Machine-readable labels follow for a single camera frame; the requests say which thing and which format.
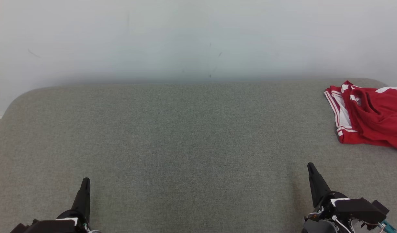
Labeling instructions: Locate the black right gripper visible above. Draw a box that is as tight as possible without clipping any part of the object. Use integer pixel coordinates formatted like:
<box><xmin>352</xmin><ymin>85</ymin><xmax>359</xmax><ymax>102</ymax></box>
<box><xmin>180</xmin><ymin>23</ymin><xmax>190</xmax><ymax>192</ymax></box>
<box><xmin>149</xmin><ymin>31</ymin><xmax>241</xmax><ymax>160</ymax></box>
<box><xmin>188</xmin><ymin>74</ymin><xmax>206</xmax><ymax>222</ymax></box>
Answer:
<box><xmin>307</xmin><ymin>162</ymin><xmax>348</xmax><ymax>221</ymax></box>

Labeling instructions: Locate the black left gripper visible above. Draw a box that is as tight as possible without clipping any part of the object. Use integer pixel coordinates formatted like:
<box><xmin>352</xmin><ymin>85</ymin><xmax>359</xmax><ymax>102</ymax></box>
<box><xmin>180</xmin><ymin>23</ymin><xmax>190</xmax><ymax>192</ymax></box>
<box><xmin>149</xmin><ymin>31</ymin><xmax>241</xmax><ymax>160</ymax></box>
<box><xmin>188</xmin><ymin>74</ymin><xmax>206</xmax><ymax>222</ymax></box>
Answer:
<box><xmin>57</xmin><ymin>177</ymin><xmax>91</xmax><ymax>233</ymax></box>

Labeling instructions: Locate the red white-sleeved jersey shirt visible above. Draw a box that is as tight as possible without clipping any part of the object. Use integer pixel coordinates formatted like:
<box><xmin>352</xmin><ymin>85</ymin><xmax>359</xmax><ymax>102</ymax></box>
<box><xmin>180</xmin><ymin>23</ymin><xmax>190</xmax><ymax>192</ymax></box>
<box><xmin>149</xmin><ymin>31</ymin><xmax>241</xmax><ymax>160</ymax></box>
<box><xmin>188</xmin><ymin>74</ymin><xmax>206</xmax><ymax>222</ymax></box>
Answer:
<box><xmin>323</xmin><ymin>84</ymin><xmax>397</xmax><ymax>153</ymax></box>

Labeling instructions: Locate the grey fabric sofa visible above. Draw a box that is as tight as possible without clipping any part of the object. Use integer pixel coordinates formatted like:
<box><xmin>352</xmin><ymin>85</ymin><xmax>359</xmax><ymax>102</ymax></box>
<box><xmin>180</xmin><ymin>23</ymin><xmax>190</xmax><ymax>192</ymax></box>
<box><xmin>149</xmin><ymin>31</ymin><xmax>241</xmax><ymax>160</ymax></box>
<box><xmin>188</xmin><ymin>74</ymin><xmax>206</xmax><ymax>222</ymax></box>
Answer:
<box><xmin>0</xmin><ymin>78</ymin><xmax>397</xmax><ymax>233</ymax></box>

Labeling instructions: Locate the teal camera cable connector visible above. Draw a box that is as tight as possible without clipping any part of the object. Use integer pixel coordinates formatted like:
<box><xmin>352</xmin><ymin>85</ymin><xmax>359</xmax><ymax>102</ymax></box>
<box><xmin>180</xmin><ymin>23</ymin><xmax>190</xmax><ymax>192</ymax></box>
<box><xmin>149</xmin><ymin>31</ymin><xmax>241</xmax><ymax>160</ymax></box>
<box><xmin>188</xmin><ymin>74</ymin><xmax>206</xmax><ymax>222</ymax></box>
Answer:
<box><xmin>381</xmin><ymin>220</ymin><xmax>397</xmax><ymax>233</ymax></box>

